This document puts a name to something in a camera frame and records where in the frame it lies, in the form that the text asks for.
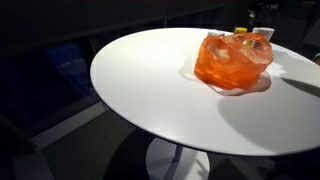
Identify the dark bottle yellow cap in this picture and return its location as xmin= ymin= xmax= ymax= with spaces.
xmin=233 ymin=26 xmax=254 ymax=48

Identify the white round table base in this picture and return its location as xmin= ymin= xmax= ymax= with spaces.
xmin=145 ymin=136 xmax=211 ymax=180

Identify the orange plastic bag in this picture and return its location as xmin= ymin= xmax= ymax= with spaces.
xmin=193 ymin=32 xmax=275 ymax=91

